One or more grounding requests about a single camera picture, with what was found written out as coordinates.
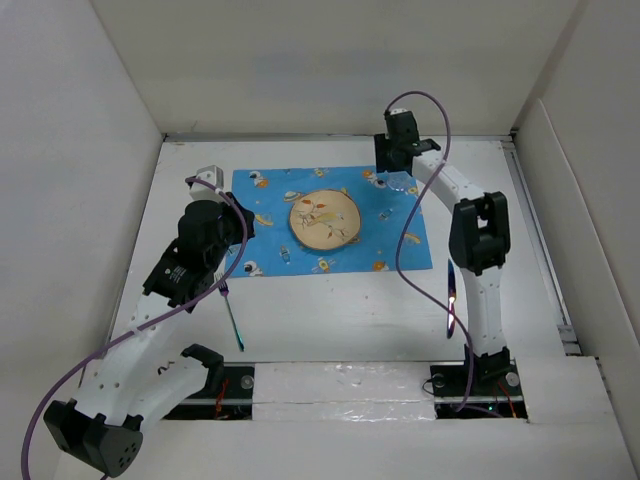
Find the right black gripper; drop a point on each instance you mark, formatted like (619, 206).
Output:
(384, 163)

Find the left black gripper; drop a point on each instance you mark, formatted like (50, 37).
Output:
(233, 214)

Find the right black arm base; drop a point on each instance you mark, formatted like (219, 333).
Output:
(487, 387)

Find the blue space-print cloth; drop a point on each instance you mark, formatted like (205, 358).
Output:
(392, 229)

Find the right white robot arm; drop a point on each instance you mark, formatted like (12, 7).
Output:
(479, 238)

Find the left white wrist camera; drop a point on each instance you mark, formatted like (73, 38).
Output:
(206, 182)

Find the clear drinking glass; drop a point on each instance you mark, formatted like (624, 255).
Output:
(399, 181)

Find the iridescent knife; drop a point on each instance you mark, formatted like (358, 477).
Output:
(452, 297)

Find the round bird-pattern plate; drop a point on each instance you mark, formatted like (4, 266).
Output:
(325, 220)

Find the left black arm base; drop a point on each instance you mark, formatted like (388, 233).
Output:
(232, 400)

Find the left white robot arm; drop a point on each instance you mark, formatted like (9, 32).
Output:
(104, 424)

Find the iridescent fork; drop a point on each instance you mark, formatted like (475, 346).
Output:
(224, 292)

